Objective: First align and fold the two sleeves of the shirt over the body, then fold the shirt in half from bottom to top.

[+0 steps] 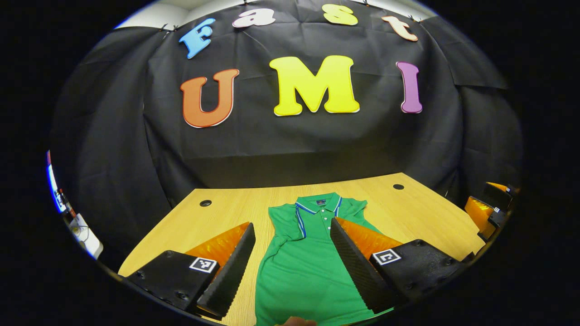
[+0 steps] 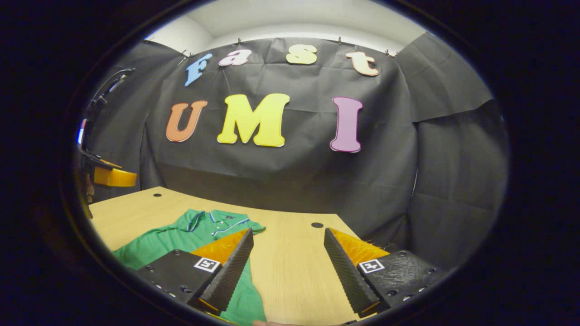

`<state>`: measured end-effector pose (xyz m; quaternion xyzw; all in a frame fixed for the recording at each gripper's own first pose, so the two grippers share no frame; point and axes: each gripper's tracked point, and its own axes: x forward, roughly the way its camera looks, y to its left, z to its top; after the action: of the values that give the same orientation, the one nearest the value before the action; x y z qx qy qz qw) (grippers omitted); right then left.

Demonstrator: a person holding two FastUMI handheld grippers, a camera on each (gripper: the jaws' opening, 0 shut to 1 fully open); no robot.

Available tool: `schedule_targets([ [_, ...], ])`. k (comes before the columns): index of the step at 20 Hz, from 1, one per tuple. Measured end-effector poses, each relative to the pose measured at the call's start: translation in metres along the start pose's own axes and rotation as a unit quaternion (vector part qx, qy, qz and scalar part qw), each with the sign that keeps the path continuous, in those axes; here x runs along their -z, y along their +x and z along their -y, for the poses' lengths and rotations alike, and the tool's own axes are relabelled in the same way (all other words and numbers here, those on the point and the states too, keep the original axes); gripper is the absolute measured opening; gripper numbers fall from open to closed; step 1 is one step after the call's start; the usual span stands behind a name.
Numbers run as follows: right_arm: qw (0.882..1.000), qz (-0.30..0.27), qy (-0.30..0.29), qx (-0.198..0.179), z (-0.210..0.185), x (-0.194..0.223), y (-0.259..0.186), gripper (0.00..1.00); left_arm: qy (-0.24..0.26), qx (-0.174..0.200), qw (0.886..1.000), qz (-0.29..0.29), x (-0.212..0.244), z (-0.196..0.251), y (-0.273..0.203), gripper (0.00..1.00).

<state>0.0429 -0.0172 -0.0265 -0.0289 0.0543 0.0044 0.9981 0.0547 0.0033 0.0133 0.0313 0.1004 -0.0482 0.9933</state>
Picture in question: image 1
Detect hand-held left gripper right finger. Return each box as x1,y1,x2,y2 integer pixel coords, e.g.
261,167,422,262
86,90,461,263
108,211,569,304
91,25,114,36
329,217,475,314

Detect bright coloured screen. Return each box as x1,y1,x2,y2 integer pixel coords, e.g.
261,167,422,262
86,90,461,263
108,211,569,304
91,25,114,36
45,151,69,214

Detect black backdrop cloth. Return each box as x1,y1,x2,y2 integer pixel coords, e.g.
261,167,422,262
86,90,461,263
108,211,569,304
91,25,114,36
48,0,524,268

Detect green T-shirt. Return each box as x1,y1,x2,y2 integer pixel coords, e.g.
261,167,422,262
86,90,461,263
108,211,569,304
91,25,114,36
255,192,395,326

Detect white box with cables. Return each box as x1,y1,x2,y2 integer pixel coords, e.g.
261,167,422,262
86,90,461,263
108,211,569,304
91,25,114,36
72,213,104,259

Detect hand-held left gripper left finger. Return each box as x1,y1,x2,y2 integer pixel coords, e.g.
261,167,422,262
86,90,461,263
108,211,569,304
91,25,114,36
118,221,256,321

